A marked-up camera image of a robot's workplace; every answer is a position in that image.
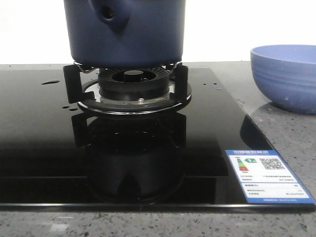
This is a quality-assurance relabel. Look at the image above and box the dark blue cooking pot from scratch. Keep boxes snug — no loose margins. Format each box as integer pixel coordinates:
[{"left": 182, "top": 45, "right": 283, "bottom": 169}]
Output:
[{"left": 64, "top": 0, "right": 186, "bottom": 68}]

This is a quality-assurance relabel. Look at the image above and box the light blue plastic bowl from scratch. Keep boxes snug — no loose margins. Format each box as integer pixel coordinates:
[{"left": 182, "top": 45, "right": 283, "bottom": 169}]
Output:
[{"left": 250, "top": 44, "right": 316, "bottom": 114}]

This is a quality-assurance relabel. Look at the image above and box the black pot support grate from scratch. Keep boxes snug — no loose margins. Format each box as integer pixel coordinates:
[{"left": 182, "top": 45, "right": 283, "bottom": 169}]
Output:
[{"left": 63, "top": 63, "right": 192, "bottom": 116}]

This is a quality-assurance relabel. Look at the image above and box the black gas burner head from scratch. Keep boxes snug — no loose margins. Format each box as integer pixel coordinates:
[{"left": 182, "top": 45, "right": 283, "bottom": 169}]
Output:
[{"left": 98, "top": 67, "right": 169, "bottom": 101}]

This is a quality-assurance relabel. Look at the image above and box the black glass gas stove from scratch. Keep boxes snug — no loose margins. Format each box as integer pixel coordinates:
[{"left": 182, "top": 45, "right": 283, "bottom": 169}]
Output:
[{"left": 0, "top": 66, "right": 316, "bottom": 212}]

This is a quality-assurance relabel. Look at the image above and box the blue white energy label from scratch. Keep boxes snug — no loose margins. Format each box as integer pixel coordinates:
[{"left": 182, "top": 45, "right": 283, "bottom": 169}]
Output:
[{"left": 226, "top": 150, "right": 315, "bottom": 204}]

